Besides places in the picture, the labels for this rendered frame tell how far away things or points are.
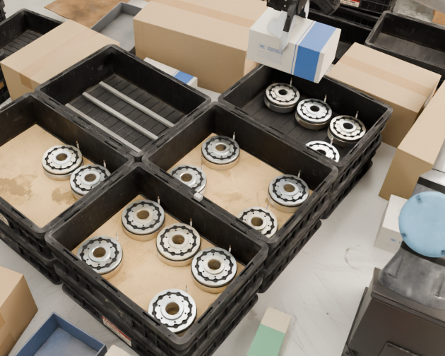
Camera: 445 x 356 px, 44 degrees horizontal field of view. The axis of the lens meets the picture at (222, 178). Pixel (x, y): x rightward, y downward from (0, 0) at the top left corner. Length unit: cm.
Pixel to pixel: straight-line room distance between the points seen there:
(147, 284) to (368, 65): 102
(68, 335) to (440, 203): 86
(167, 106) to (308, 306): 70
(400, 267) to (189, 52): 102
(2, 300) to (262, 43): 85
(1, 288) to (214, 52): 98
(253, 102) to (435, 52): 122
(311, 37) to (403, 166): 43
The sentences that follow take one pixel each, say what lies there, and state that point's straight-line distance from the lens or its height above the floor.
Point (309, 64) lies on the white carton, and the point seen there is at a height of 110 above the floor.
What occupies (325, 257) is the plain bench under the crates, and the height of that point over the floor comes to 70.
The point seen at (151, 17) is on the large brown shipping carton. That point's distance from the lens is 191.
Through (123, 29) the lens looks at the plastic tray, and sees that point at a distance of 221.
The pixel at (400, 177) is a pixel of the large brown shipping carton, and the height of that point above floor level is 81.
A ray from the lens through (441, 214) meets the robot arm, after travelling 104.
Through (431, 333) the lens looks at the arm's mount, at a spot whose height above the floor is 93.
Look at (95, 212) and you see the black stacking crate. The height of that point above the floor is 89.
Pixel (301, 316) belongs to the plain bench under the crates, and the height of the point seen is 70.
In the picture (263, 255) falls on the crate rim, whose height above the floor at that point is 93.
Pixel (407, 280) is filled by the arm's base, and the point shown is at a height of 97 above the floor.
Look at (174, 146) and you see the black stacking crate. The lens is 144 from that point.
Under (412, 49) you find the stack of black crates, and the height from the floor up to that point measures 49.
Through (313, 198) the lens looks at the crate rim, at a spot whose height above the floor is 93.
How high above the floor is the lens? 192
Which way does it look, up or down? 48 degrees down
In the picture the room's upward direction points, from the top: 4 degrees clockwise
